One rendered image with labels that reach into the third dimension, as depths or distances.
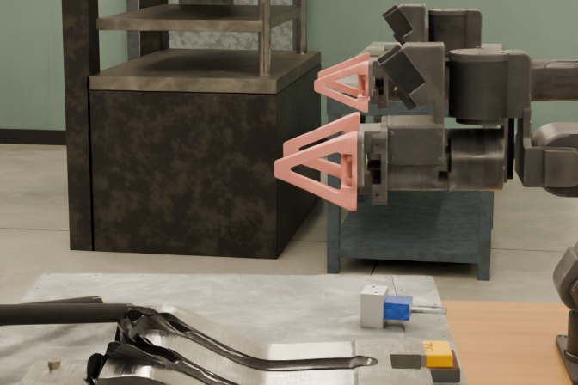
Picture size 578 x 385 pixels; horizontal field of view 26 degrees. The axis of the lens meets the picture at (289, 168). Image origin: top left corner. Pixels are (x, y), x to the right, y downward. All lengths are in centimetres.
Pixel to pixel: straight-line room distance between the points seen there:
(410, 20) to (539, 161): 63
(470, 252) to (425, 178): 406
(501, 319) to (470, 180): 92
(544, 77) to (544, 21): 612
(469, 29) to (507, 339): 50
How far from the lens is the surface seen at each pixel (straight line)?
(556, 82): 173
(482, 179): 113
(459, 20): 171
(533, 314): 207
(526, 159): 112
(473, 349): 189
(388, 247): 523
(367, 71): 167
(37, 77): 844
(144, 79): 543
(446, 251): 519
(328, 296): 212
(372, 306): 195
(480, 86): 111
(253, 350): 159
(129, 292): 216
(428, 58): 112
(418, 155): 112
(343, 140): 108
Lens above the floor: 141
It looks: 11 degrees down
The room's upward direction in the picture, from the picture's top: straight up
